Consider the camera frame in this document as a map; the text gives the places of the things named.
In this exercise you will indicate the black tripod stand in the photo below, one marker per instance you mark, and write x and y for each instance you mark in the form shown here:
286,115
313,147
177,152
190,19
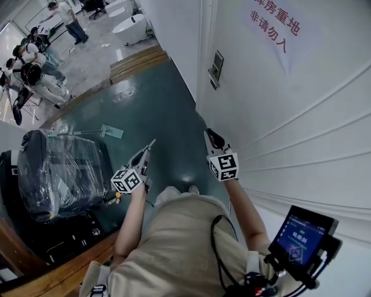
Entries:
17,113

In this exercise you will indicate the black office chair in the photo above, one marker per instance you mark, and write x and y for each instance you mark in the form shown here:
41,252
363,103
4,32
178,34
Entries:
92,5

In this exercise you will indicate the person's white shoe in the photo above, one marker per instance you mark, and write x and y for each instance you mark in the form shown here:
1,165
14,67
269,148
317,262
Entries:
194,190

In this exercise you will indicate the person's right forearm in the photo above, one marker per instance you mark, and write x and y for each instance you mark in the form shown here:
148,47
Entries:
243,214

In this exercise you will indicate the black chest harness box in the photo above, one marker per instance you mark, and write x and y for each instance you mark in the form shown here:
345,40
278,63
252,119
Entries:
252,285

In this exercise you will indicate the white paper sign red print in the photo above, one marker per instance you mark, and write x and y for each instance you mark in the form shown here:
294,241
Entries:
290,49

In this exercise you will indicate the small black monitor screen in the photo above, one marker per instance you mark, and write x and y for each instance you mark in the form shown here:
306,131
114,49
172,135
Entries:
298,238

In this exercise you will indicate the silver door lock with lever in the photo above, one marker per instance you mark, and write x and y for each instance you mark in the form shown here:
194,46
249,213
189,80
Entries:
217,62

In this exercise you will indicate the person's left forearm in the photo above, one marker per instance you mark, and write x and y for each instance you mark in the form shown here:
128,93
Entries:
130,223

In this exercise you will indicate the brown wooden counter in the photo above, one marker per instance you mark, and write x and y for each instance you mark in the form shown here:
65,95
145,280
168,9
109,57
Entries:
43,278

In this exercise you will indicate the black equipment case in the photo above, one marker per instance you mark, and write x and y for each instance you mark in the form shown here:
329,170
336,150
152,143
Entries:
69,240

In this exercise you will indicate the person's light trousers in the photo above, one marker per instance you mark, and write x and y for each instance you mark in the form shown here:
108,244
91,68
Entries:
169,194

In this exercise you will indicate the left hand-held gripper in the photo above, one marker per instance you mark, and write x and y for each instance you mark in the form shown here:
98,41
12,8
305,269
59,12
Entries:
127,179

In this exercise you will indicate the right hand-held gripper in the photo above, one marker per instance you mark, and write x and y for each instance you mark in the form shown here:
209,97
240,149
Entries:
224,165

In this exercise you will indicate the white door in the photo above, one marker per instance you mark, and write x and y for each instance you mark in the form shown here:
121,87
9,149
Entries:
290,116

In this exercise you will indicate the person's short-sleeved shirt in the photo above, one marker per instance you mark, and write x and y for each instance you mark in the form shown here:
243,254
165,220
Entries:
174,246

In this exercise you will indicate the white oval bathtub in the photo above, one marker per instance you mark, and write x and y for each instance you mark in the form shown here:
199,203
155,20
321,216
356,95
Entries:
129,27
119,7

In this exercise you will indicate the wooden step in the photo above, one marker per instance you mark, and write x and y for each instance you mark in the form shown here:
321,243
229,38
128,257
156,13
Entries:
136,65

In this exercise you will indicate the plastic-wrapped black chair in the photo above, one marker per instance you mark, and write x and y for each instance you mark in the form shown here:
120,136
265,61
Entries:
63,174

